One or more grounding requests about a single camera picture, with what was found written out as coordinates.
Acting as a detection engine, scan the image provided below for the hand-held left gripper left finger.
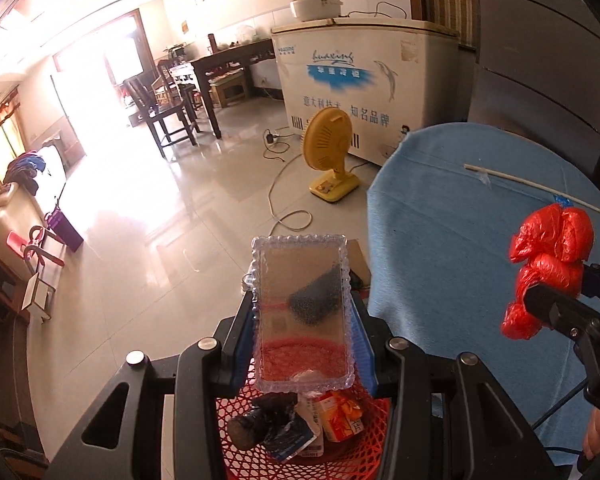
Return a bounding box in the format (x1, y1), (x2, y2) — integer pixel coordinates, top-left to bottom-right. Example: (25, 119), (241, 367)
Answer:
(45, 290), (258, 480)

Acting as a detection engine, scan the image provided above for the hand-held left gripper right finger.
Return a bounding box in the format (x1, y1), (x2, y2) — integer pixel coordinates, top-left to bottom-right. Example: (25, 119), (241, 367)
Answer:
(349, 292), (573, 480)

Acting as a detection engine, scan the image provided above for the red plastic bag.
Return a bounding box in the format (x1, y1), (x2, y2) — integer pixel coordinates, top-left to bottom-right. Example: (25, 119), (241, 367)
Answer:
(500, 205), (595, 342)

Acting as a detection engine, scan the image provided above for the orange and white box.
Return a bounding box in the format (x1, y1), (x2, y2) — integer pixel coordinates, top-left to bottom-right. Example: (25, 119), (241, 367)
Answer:
(314, 392), (363, 443)

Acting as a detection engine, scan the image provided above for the clear plastic tray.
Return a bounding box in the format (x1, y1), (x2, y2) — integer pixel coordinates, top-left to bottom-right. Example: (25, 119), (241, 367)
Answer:
(251, 232), (357, 395)

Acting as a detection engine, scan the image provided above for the red mesh basket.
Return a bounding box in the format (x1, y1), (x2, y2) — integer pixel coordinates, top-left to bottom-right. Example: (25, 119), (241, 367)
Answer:
(215, 335), (396, 480)

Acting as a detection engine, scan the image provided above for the black foil bag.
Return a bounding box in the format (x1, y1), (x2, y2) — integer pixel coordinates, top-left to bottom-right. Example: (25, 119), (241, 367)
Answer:
(227, 392), (301, 451)

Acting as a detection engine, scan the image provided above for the blue and white sachet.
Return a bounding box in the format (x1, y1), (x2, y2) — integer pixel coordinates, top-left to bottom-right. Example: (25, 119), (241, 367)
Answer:
(267, 396), (327, 462)

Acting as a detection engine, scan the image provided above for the black textured object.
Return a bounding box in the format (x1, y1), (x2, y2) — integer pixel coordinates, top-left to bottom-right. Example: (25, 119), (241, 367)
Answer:
(287, 265), (343, 326)

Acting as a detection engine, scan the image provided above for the thin white stick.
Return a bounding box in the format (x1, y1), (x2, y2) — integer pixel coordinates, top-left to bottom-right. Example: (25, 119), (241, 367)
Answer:
(464, 162), (600, 217)

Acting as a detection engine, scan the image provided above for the purple bin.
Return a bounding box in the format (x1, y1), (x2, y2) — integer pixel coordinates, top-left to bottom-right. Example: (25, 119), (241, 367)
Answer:
(45, 207), (85, 251)

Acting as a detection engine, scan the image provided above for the yellow floor fan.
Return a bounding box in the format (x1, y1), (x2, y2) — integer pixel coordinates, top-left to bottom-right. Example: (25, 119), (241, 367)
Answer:
(301, 108), (362, 204)

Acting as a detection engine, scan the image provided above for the small wooden stool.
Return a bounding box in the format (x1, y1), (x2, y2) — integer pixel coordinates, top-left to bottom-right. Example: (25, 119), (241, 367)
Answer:
(210, 72), (251, 109)

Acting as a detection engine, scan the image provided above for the grey panelled cabinet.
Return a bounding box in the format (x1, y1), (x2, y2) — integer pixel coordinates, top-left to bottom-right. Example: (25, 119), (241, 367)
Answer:
(467, 0), (600, 177)

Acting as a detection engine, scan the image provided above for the pink dustpan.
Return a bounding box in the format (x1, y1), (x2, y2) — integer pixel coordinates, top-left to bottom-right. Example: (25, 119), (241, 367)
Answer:
(7, 230), (32, 257)

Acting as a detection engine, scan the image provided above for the cream sofa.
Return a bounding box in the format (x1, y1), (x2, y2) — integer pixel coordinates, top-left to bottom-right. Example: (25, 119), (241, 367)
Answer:
(0, 180), (53, 243)

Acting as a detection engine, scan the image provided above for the white chest freezer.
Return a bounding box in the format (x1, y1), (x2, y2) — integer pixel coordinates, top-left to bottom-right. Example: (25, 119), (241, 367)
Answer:
(271, 16), (461, 167)

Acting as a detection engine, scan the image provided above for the pile of clothes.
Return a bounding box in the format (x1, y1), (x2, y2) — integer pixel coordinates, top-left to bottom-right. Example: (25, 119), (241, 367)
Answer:
(4, 152), (48, 194)

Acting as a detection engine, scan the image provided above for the dark wooden table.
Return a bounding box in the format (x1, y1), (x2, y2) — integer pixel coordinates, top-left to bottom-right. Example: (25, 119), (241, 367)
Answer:
(190, 37), (276, 140)

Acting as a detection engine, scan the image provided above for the white rice cooker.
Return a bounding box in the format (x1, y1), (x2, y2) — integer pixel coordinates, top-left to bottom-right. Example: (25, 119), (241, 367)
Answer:
(290, 0), (344, 23)

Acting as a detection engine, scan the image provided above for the black cable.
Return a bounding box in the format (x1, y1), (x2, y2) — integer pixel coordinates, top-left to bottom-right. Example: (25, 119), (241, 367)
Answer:
(530, 381), (590, 429)

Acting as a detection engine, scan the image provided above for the white fan cable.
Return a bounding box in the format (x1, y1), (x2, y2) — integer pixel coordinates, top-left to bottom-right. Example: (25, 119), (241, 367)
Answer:
(267, 150), (313, 233)

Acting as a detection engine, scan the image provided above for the black power cord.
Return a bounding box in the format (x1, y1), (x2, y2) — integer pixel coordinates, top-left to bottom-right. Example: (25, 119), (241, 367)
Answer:
(339, 0), (412, 22)

